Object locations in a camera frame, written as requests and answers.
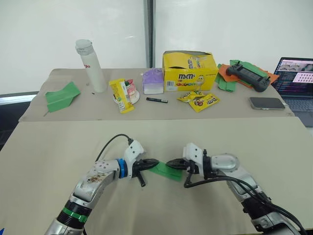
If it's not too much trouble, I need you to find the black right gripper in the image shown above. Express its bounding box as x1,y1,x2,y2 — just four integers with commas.
165,158,200,175

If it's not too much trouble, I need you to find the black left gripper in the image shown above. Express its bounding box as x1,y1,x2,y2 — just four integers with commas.
132,158,160,188

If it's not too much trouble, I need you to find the green paper sheet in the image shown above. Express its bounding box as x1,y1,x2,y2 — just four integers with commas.
146,161,183,182

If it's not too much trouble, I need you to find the green paper airplane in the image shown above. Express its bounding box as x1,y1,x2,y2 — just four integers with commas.
45,81,82,114

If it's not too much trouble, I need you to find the black marker pen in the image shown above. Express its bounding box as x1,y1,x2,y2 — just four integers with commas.
146,97,169,104

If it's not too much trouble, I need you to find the yellow M&M's candy packet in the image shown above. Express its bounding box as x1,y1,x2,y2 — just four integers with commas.
176,90,206,104
189,93,221,114

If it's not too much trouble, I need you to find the white cup with red print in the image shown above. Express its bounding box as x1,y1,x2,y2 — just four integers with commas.
113,78,141,105

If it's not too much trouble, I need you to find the yellow snack bar wrapper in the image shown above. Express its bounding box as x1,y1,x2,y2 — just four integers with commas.
108,78,135,114

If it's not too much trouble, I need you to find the purple tissue pack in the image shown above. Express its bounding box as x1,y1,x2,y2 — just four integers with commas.
141,68,165,95

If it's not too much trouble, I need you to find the yellow M&M's carton box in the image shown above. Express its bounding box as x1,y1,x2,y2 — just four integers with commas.
162,50,219,92

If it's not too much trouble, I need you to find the grey smartphone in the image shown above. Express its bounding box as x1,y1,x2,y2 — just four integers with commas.
249,96,286,111

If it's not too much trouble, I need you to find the tall white cylinder canister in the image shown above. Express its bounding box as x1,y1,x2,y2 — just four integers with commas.
74,39,108,94

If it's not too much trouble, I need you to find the black handheld remote controller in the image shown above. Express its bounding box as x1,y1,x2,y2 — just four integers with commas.
225,61,272,93

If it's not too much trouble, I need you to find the grey laptop computer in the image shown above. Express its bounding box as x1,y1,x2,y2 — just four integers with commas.
269,57,313,128

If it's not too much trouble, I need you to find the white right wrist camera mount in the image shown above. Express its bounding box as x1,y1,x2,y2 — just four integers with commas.
182,142,208,175

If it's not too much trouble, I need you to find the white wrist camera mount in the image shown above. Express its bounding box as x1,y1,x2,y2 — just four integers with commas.
182,142,208,175
123,140,148,172

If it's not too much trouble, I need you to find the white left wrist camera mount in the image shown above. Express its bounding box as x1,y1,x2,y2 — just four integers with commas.
123,140,148,172

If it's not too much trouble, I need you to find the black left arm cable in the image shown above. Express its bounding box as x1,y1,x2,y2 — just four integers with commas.
94,133,134,162

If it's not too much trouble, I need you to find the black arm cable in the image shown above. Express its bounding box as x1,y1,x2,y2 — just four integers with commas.
183,168,308,235
94,133,134,162

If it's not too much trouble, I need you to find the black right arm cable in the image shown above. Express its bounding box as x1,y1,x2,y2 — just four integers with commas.
183,168,308,235

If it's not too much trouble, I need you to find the grey vertical wall strip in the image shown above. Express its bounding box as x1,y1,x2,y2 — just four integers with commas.
143,0,157,70

